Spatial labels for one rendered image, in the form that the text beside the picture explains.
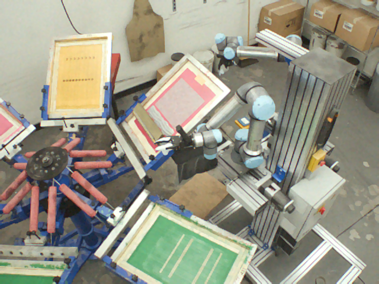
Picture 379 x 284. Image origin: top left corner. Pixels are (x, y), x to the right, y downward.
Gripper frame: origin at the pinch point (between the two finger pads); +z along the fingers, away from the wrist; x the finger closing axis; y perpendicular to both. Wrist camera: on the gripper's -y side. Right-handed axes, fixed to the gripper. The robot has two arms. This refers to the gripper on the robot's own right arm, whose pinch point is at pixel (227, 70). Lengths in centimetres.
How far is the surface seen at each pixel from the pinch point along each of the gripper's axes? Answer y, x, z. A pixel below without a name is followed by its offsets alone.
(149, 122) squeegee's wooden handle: 4, -73, -4
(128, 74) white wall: -200, -52, 104
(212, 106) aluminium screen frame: 28.6, -31.4, -7.7
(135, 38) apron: -193, -21, 57
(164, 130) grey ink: 11, -67, 5
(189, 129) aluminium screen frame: 29, -53, -2
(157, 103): -16, -59, 3
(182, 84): -11.4, -34.9, -3.2
